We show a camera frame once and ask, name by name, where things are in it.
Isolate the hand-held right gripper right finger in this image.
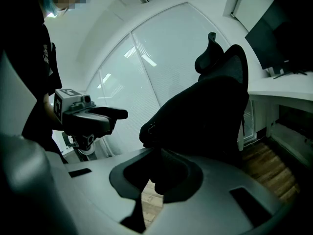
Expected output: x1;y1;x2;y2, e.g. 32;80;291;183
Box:
146;148;285;235

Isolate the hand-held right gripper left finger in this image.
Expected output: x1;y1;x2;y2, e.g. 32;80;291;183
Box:
0;133;157;235

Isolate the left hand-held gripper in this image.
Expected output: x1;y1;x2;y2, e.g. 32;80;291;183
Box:
53;88;129;152

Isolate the person's left forearm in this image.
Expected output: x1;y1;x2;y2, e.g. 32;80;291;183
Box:
42;91;65;132

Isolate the person's black shirt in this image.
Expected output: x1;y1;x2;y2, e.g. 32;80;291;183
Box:
0;0;63;165

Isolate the white office desk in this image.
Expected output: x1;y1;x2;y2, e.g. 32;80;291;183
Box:
246;70;313;169

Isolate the black curved monitor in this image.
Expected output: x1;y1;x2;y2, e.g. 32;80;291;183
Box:
244;0;313;80

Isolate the white roller blind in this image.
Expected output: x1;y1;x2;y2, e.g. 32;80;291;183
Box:
231;0;280;33

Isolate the grey under-desk cable tray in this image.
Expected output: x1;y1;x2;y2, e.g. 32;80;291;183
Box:
270;103;313;167

